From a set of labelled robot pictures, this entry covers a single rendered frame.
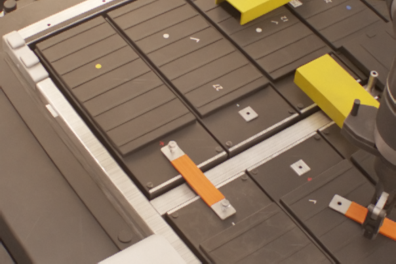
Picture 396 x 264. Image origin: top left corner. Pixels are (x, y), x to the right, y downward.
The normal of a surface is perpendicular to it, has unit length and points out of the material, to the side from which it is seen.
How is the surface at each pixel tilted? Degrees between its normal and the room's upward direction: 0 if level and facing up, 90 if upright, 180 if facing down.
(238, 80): 0
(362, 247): 0
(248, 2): 0
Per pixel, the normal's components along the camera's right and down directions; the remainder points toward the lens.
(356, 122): 0.08, -0.66
